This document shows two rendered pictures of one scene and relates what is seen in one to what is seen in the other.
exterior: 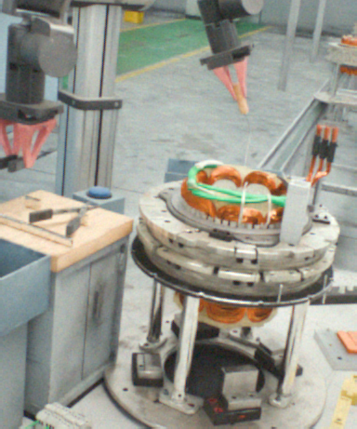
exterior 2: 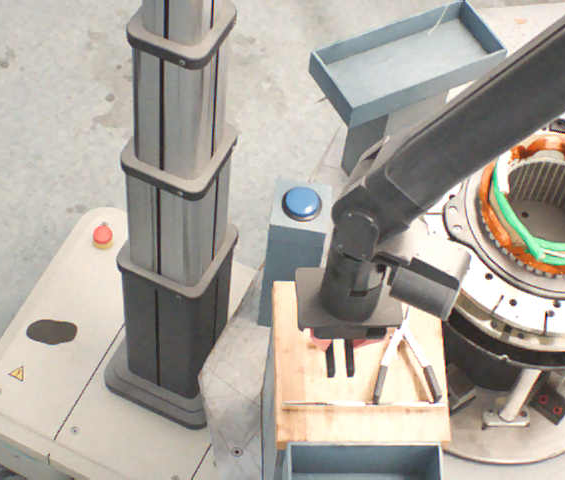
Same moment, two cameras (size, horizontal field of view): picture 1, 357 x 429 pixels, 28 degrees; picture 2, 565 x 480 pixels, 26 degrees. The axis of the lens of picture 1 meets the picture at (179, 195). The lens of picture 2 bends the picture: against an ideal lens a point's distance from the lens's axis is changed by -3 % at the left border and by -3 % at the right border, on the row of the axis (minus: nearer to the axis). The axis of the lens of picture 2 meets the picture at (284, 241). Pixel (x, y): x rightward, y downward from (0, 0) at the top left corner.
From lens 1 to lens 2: 1.16 m
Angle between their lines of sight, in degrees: 46
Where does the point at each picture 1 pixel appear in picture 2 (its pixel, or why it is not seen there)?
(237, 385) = not seen: outside the picture
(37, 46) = (440, 305)
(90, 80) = (202, 21)
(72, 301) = not seen: hidden behind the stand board
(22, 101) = (368, 315)
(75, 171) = (193, 134)
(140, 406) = (476, 444)
